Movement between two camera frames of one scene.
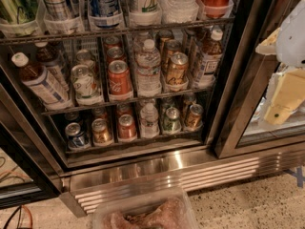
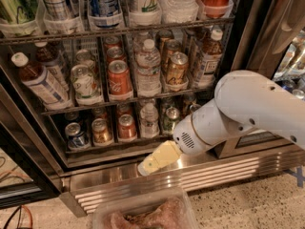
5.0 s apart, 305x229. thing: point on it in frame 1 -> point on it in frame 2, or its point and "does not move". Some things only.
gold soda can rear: (162, 36) does not move
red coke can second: (115, 52) does not move
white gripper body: (293, 40) -> (185, 137)
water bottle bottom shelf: (150, 121) does not move
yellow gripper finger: (288, 96) -> (159, 157)
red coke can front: (120, 85) does not move
